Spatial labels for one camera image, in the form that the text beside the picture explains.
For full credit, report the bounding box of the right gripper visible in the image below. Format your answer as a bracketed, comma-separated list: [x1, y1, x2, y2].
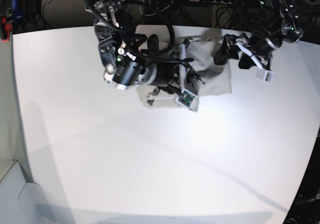
[149, 58, 204, 97]

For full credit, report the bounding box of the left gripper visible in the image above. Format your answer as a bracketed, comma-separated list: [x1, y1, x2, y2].
[213, 33, 274, 71]

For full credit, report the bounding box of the beige t-shirt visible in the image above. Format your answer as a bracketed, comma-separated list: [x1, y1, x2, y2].
[136, 28, 233, 113]

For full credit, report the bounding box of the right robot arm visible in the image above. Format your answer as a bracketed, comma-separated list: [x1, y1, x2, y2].
[82, 0, 203, 96]

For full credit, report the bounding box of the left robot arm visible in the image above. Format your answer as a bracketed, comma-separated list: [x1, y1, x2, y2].
[213, 0, 304, 72]

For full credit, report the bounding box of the red black clamp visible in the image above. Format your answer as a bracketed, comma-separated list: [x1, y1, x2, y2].
[0, 7, 14, 42]

